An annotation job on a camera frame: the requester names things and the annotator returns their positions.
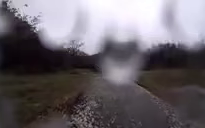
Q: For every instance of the small bare tree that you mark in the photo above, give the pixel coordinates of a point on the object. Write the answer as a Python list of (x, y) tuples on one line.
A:
[(74, 48)]

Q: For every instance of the grey gravel-edged path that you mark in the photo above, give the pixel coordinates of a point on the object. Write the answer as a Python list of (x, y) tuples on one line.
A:
[(130, 106)]

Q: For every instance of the grass field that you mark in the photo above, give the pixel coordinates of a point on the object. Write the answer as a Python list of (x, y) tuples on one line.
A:
[(40, 93)]

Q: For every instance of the grass verge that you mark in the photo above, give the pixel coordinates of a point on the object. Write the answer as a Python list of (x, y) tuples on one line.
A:
[(176, 83)]

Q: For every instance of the dark row of trees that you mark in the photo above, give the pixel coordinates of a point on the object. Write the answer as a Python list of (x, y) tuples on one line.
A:
[(180, 56)]

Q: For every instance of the dark wood of trees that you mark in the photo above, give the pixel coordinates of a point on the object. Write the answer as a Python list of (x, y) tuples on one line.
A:
[(23, 50)]

